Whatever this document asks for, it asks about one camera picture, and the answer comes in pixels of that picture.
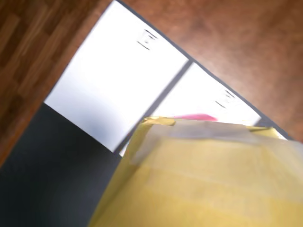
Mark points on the white paper sheet marked 1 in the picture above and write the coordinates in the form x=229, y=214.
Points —
x=201, y=94

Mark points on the pink paper box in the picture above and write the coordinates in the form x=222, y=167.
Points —
x=196, y=116

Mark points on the yellow paper box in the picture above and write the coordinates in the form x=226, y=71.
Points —
x=201, y=184

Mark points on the white paper sheet marked 2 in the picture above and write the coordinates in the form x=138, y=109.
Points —
x=113, y=82

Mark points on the black mat with WRO print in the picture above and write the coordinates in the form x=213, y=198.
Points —
x=47, y=177

